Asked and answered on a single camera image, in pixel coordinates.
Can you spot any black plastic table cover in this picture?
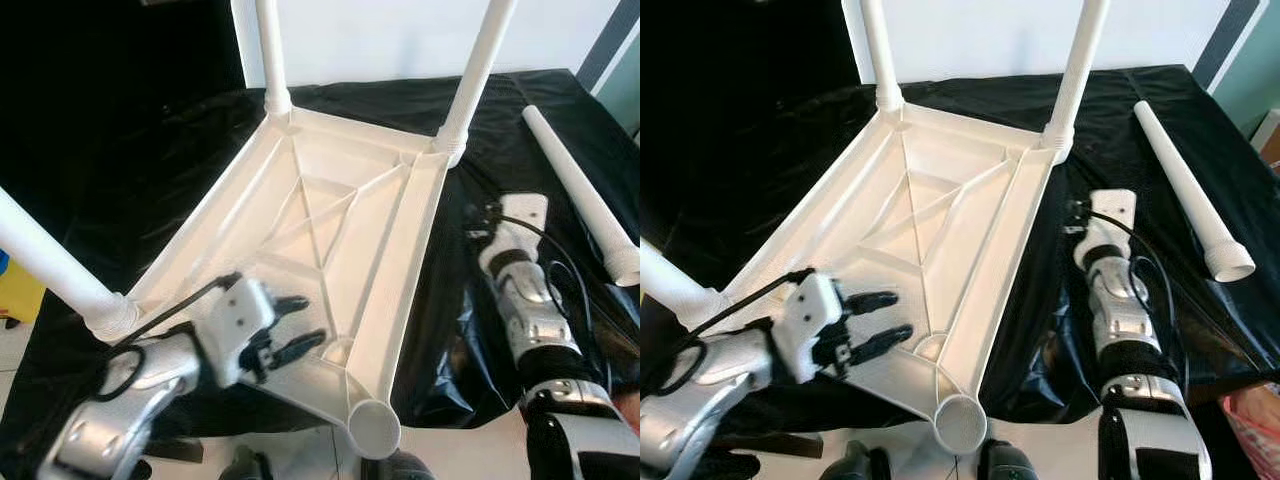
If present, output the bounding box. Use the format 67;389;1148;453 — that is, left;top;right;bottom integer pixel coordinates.
0;68;641;471
640;65;1280;441

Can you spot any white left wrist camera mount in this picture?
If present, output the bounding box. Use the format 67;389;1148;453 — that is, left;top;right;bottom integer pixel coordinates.
205;278;276;389
775;272;843;384

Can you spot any white plastic table leg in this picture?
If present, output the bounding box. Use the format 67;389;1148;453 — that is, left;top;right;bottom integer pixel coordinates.
1133;100;1257;283
640;240;731;328
0;185;141;346
522;105;641;288
860;0;904;113
255;0;294;119
1040;0;1111;164
432;0;518;169

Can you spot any black door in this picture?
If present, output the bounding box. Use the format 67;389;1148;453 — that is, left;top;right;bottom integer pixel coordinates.
0;0;246;111
640;0;861;106

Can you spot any grey right robot foot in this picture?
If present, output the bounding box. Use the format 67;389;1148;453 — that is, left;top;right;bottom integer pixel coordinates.
978;440;1043;480
375;452;436;480

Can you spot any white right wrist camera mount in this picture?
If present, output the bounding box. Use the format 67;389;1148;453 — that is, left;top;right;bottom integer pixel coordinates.
490;195;549;253
1085;190;1138;248

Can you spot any yellow waste bin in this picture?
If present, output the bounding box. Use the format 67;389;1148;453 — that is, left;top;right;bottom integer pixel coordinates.
0;250;46;328

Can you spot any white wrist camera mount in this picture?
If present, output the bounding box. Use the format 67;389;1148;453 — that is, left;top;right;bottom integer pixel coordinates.
775;272;843;384
490;195;549;253
1085;190;1138;248
205;278;276;389

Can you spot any white plastic table top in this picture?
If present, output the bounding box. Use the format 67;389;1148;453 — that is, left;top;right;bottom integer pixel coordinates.
720;100;1076;456
130;105;456;461

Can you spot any pink shopping bag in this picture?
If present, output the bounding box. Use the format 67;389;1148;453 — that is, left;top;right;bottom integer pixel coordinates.
1225;385;1280;480

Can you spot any brown wooden cabinet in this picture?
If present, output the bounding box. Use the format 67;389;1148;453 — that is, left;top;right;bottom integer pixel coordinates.
1255;110;1280;166

